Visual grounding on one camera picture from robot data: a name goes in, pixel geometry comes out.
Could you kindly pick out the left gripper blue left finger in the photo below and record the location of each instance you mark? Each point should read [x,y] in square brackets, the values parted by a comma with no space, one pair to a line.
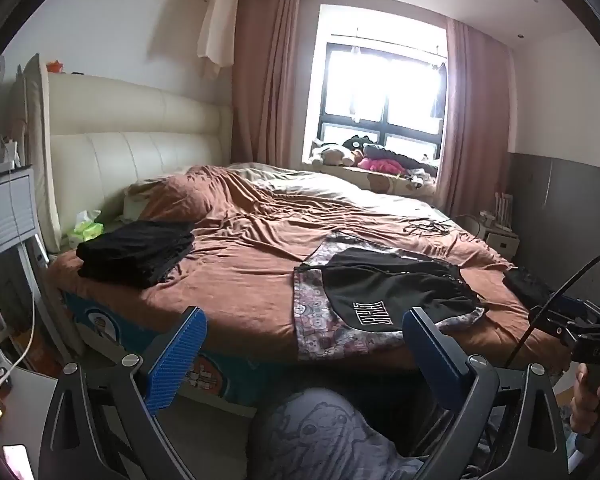
[170,356]

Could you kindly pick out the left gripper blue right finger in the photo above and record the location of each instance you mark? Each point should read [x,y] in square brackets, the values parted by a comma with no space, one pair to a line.
[440,359]

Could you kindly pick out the black shorts with white lettering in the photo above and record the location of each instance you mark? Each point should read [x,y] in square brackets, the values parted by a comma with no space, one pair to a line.
[372,291]

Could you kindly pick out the floral patterned pants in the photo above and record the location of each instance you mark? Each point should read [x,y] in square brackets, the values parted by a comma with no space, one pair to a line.
[320,333]

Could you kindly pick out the right hand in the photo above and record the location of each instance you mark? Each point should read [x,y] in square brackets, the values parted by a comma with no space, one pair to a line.
[584,403]

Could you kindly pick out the blue cartoon bed sheet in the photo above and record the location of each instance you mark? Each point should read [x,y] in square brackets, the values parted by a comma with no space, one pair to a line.
[230,383]

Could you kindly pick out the white small bedside cabinet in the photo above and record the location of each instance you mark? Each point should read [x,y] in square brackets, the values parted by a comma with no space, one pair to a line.
[496,227]

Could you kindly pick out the folded black clothes pile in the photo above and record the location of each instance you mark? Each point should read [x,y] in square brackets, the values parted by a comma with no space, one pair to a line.
[139,255]

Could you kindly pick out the patterned trouser leg knee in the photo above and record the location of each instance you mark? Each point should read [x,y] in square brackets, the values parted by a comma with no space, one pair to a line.
[316,433]

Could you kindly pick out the brown bed blanket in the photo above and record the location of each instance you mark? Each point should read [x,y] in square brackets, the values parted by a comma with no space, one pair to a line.
[248,240]

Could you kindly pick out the green tissue pack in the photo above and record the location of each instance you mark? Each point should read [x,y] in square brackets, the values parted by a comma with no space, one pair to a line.
[85,228]

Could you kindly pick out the right pink curtain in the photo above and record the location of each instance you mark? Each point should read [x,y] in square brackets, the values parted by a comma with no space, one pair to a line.
[479,112]

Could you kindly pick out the pink curtain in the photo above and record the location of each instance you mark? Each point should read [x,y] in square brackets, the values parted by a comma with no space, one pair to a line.
[479,112]
[263,80]

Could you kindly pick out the grey bedside table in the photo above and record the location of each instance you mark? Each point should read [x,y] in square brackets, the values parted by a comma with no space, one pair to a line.
[19,227]

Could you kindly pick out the plush toys on sill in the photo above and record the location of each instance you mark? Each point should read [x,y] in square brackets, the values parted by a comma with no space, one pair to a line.
[359,152]

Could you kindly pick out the beige duvet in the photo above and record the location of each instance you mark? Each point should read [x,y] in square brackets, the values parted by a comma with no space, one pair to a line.
[305,185]

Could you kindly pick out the cream padded headboard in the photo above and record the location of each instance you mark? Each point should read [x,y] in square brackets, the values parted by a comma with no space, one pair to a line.
[89,138]

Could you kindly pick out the left pink curtain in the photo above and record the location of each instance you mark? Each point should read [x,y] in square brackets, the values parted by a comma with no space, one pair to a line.
[263,80]

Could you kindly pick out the window with black frame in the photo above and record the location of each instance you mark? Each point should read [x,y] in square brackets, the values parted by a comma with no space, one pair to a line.
[380,76]

